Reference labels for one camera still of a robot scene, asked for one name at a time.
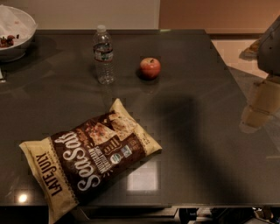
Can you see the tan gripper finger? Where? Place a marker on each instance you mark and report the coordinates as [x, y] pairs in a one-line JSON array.
[[263, 103]]

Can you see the brown Late July chip bag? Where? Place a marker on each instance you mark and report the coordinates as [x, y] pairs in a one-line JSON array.
[[71, 165]]

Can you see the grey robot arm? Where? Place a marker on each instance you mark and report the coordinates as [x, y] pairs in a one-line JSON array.
[[268, 54]]

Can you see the red apple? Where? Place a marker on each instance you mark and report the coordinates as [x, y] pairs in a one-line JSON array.
[[150, 68]]

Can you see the clear plastic water bottle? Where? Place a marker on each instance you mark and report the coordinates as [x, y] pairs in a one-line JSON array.
[[103, 55]]

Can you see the white bowl with paper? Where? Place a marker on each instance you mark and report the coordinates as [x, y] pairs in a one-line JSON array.
[[17, 29]]

